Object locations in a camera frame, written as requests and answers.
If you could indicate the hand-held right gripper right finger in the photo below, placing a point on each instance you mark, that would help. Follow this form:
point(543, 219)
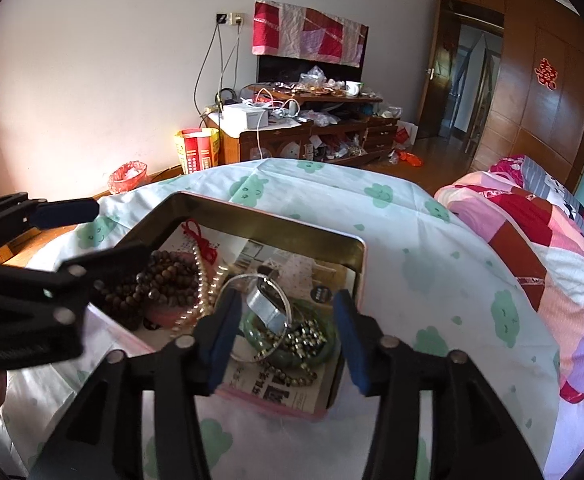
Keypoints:
point(354, 350)

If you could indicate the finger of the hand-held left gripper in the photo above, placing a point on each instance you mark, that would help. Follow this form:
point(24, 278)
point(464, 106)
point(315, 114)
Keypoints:
point(117, 260)
point(67, 212)

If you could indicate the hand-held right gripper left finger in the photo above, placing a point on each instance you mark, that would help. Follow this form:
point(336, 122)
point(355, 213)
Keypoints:
point(224, 350)

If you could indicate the pink metal tin box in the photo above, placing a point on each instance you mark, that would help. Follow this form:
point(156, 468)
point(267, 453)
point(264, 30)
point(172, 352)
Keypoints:
point(282, 235)

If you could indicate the green jade bangle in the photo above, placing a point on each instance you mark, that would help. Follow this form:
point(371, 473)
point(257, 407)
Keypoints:
point(249, 332)

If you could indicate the waste bin with red bag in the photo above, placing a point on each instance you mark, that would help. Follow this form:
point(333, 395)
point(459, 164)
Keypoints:
point(128, 177)

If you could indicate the thin silver bangle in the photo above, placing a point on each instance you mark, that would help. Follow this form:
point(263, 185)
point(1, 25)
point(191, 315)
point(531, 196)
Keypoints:
point(254, 276)

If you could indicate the printed paper liner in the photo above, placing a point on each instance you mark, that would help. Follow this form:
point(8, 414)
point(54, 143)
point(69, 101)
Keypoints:
point(297, 270)

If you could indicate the cloud print bed sheet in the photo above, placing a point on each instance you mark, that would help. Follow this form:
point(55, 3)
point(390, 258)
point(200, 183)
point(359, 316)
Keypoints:
point(421, 270)

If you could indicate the red yellow gift box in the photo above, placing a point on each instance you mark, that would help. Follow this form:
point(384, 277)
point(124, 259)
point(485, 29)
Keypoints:
point(197, 152)

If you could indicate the wooden television cabinet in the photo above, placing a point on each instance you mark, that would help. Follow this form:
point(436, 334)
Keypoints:
point(237, 150)

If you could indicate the white cardboard box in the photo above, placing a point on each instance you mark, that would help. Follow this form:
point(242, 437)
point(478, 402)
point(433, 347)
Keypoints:
point(244, 119)

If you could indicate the orange plastic bag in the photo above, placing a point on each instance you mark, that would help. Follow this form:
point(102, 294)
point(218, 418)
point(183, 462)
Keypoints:
point(409, 159)

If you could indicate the pink red patchwork quilt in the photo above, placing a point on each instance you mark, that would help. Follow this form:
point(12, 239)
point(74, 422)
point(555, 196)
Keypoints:
point(536, 260)

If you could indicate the red white paper bag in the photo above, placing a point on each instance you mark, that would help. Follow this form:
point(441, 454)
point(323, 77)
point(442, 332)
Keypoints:
point(404, 135)

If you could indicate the pale lilac bed sheet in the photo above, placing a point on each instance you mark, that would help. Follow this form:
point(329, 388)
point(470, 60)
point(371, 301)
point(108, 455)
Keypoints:
point(566, 435)

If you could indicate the pink floral pillow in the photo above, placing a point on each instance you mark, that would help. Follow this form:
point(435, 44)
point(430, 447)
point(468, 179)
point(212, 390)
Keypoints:
point(506, 170)

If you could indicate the black television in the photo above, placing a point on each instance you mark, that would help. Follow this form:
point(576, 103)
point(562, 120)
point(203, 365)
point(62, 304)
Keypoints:
point(277, 70)

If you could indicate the dark wooden door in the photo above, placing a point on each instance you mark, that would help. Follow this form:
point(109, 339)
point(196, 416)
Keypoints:
point(436, 110)

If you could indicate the grey striped patchwork pillow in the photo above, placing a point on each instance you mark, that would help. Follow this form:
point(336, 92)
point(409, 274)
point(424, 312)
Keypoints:
point(546, 182)

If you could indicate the white mug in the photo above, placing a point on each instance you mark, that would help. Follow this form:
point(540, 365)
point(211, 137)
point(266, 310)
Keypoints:
point(353, 89)

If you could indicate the clear plastic bag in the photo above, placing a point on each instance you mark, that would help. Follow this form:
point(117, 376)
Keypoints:
point(313, 77)

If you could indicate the wooden wardrobe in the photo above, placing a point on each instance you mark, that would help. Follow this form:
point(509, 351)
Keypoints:
point(521, 110)

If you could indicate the red patchwork dust cloth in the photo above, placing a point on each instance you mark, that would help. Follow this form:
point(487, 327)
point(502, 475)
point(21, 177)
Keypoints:
point(312, 35)

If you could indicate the wall socket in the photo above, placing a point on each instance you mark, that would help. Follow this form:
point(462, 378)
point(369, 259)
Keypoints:
point(234, 19)

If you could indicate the red paper wall decoration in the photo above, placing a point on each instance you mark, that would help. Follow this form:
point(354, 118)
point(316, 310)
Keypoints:
point(546, 74)

